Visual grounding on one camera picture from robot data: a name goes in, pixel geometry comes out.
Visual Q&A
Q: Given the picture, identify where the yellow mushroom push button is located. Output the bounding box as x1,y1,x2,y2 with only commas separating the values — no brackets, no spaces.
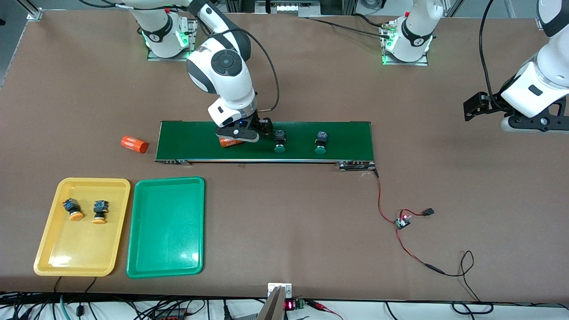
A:
62,198,85,222
92,200,109,224

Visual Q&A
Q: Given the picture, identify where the green conveyor belt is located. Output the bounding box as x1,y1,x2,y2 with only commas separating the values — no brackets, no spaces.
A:
154,120,378,172

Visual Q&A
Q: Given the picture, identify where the white lit control unit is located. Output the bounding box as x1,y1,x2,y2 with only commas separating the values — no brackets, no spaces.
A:
254,0,321,17

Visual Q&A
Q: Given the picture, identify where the green plastic tray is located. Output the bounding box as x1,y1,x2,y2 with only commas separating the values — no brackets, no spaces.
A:
126,176,205,279

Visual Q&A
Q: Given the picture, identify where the red black test lead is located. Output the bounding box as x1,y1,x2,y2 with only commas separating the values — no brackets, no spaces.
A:
306,300,344,320

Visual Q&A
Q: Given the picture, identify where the red connector block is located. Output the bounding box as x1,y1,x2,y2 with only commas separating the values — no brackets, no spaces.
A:
151,310,189,320

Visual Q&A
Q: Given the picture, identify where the yellow plastic tray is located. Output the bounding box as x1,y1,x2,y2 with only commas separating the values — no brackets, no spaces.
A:
33,177,131,277

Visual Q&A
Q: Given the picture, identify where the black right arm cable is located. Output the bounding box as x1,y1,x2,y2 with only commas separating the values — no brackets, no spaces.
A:
78,0,280,112

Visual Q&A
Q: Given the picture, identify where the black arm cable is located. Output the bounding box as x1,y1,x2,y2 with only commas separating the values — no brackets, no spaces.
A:
78,0,280,112
478,0,501,105

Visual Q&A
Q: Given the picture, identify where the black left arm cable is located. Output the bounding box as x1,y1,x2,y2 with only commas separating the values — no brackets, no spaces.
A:
478,0,501,105

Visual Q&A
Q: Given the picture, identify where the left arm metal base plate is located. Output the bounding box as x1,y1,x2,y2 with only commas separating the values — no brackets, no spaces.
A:
381,24,429,66

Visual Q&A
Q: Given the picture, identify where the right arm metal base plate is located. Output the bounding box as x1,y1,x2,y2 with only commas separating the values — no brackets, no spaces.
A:
147,12,199,62

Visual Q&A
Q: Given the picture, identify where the black connector plug with wires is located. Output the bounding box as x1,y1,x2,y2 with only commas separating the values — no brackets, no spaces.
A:
400,207,435,218

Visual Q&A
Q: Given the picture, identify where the black base cable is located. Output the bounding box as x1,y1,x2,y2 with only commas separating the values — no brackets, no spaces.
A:
307,12,392,38

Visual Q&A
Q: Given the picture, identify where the orange cable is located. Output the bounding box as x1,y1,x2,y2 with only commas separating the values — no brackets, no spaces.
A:
375,168,401,223

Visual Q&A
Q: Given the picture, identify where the thin black looped cable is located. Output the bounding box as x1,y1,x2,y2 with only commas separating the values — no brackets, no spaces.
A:
444,250,483,304

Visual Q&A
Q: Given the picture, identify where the red black power wire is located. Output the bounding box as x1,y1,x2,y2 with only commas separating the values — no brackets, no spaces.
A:
396,228,446,274

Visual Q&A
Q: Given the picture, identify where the grey metal camera mount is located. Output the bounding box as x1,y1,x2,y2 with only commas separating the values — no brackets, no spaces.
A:
256,283,293,320

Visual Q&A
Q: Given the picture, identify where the black coiled cable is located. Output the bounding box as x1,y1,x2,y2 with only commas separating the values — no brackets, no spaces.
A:
451,301,495,315

